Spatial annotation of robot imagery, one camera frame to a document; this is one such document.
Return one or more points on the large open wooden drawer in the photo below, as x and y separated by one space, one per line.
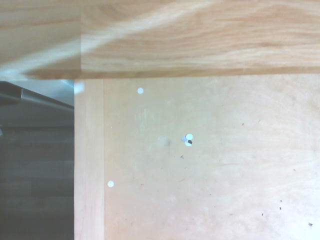
200 175

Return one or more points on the white round paper dot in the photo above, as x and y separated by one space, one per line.
110 184
189 136
140 90

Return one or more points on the white and black paper dot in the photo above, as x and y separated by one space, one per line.
189 143

